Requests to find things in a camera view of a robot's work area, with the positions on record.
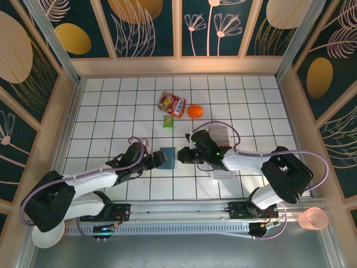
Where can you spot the small green packet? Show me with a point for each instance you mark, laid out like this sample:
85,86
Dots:
168,121

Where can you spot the white bowl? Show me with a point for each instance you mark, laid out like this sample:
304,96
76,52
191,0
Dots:
46,240

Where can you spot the pink plastic cup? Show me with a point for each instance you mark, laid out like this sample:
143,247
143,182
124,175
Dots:
312,219

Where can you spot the red orange snack bag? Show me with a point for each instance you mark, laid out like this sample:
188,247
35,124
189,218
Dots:
171,104

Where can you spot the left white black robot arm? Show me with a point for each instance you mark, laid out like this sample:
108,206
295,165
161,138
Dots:
89,181

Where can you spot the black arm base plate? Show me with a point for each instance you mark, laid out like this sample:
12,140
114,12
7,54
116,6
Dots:
124,210
237,210

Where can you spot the aluminium frame post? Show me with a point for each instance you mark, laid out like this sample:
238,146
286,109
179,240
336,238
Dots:
299,42
53,42

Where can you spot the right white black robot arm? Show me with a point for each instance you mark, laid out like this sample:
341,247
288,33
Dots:
245,164

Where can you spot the blue cloth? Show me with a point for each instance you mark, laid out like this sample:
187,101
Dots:
170,164

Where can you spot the black controller board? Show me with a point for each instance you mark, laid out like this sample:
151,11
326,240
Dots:
103,230
259,229

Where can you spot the orange fruit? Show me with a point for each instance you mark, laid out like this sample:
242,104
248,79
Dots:
195,111

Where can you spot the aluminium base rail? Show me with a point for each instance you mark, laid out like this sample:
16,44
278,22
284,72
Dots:
178,212

